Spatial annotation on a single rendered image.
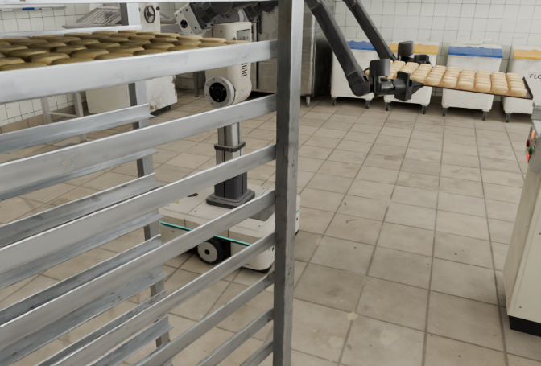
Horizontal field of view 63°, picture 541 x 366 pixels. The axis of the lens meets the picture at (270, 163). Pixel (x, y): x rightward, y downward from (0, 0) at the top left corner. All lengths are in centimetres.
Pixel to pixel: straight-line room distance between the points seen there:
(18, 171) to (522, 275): 184
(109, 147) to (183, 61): 15
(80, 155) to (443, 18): 555
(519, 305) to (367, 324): 61
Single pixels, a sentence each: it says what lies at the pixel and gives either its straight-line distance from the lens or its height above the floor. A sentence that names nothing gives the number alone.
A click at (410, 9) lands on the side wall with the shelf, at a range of 593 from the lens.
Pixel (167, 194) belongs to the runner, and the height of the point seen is 105.
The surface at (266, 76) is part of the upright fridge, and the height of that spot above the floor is 36.
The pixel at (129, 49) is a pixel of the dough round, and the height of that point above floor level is 124.
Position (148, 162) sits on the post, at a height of 92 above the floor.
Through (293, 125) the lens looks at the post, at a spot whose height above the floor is 110.
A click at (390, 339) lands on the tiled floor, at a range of 200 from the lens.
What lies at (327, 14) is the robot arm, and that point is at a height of 124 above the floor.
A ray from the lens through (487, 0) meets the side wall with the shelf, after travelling 591.
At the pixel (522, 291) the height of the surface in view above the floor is 21.
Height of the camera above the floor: 132
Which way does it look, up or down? 21 degrees down
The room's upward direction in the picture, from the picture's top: 1 degrees clockwise
